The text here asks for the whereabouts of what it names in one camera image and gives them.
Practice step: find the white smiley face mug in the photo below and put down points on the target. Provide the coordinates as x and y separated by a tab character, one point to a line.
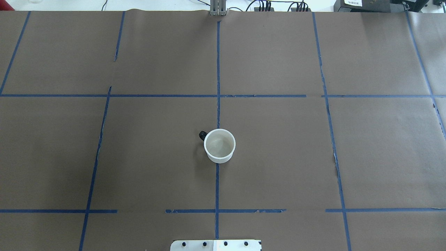
219	145

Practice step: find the black power strip left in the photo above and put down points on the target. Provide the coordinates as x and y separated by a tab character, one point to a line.
264	6

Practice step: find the black power strip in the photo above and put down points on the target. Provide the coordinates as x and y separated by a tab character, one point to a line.
264	6
301	6

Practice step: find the black power strip right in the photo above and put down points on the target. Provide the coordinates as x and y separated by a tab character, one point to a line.
301	6

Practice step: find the black box with label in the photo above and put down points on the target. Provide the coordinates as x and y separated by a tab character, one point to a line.
375	6

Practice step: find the grey aluminium frame post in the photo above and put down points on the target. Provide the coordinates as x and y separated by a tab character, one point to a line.
218	8

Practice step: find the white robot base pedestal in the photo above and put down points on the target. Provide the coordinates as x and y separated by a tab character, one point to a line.
217	245

